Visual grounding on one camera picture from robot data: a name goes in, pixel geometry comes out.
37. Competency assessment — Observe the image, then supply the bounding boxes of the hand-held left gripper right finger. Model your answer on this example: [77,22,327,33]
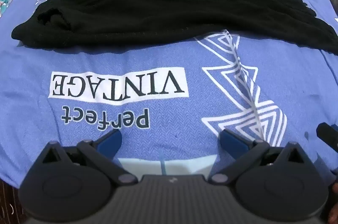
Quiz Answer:
[211,129,305,185]

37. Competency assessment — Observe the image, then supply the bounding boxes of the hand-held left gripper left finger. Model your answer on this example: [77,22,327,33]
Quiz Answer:
[40,130,138,185]

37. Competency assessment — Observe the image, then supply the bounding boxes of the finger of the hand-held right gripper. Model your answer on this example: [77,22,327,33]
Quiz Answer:
[316,122,338,158]

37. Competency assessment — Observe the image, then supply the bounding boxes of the black pants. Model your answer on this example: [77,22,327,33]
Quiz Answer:
[11,0,338,55]

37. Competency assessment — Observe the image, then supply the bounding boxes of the blue printed bedsheet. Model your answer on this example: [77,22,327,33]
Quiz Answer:
[0,0,338,183]

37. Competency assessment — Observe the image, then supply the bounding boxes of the teal patterned pillow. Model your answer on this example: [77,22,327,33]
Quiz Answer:
[0,0,15,19]

